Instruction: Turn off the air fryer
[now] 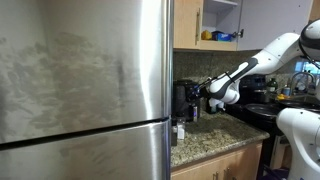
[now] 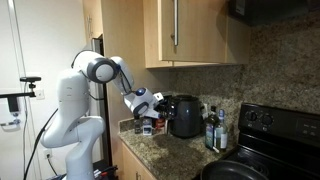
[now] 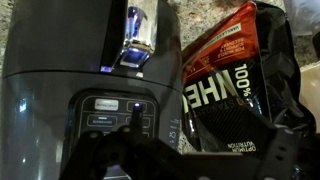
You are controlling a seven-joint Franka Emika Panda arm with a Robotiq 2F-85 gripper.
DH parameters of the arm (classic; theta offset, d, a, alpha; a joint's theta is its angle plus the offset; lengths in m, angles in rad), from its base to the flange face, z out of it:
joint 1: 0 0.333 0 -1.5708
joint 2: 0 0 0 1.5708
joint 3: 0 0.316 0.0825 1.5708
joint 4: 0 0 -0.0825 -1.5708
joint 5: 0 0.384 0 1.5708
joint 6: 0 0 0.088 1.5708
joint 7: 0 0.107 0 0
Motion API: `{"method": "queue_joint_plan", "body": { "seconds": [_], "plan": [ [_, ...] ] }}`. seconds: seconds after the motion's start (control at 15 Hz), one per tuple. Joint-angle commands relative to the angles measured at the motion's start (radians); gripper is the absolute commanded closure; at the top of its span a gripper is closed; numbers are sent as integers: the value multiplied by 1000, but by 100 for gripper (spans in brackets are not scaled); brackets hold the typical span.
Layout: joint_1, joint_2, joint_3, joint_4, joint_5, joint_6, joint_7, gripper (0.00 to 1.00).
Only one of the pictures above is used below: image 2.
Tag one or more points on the red and black tools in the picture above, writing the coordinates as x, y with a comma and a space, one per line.
105, 171

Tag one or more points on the white door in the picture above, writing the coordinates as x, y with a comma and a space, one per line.
10, 50

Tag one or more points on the wooden cabinet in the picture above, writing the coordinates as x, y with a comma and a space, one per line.
133, 163
200, 65

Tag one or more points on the black coffee maker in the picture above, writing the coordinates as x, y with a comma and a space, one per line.
186, 116

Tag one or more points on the tall wooden cabinet panel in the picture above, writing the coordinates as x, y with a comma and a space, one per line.
133, 40

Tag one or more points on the white light switch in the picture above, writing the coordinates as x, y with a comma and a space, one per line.
39, 94

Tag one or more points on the stainless steel refrigerator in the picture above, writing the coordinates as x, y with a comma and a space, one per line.
96, 45

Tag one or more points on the white backsplash outlet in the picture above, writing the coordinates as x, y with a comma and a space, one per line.
204, 111

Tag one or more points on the wooden upper cabinet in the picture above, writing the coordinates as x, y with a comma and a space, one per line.
200, 65

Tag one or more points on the clear bottle with blue cap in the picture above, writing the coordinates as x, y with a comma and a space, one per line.
221, 133

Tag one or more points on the small white jar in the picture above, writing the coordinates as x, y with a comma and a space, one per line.
147, 127

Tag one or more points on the black container with red label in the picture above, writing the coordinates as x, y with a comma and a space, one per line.
160, 123

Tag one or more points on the wooden lower cabinet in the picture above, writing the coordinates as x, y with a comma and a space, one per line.
133, 163

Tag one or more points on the white wall outlet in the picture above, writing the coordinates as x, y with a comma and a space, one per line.
47, 154

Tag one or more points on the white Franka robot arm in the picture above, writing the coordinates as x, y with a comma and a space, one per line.
76, 110

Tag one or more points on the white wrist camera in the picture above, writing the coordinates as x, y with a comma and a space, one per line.
158, 97

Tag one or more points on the black camera on stand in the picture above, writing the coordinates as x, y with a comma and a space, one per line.
30, 79

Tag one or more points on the black electric stove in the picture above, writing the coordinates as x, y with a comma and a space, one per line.
283, 140

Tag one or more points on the dark olive oil bottle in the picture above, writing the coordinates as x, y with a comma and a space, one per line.
210, 130

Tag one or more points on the black frying pan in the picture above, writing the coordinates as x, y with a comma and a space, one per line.
230, 171

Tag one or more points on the small dark jar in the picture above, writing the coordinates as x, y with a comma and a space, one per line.
137, 126

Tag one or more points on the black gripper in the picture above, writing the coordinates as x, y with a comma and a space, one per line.
161, 107

